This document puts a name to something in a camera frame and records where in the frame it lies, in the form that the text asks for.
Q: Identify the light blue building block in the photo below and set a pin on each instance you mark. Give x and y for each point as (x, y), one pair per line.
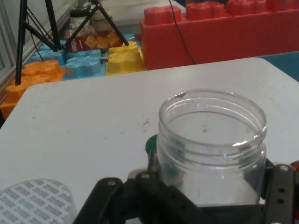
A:
(81, 65)

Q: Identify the orange building block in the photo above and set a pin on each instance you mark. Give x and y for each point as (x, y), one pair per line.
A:
(35, 72)

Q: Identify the red cracker box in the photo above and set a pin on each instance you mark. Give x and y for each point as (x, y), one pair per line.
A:
(93, 43)

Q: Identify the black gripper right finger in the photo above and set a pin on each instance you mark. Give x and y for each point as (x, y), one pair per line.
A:
(282, 198)

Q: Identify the dark blue block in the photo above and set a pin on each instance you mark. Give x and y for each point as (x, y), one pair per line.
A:
(285, 65)

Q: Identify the tall clear plastic jar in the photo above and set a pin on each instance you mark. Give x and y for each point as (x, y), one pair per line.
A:
(210, 163)

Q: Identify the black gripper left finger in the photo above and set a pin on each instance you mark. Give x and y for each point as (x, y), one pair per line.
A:
(163, 200)

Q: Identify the green capped spice bottle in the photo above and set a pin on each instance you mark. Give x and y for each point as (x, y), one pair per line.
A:
(150, 144)

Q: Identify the black tripod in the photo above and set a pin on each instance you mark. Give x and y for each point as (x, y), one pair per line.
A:
(20, 46)

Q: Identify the beige round container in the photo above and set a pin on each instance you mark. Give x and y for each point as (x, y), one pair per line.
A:
(102, 23)

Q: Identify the clear jar with black lid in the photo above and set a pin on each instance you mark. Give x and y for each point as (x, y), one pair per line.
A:
(80, 11)

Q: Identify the large red building block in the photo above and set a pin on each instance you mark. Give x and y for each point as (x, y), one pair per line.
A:
(222, 39)

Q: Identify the spice jar with printed lid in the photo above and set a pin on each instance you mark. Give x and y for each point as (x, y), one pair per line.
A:
(35, 203)

